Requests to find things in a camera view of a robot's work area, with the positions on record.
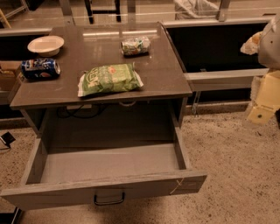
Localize grey top drawer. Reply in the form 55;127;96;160
0;125;208;212

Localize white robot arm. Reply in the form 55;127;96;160
240;14;280;124

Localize grey wooden drawer cabinet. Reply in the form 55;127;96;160
10;23;192;131

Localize metal railing beam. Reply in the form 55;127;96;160
185;68;268;92

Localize white trash bag bin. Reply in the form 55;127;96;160
174;0;219;20

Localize green chip bag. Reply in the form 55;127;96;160
78;63;144;97

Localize black stool legs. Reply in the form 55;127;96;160
84;0;122;25

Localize white paper bowl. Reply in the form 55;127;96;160
27;36;65;57

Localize blue pepsi can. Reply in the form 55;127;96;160
21;58;60;80

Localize cardboard box at left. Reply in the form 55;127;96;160
0;60;22;91

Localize small black floor device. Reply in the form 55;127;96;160
0;132;15;148

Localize black metal drawer handle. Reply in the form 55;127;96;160
93;192;125;207

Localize black cable under tabletop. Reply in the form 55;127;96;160
56;104;109;120

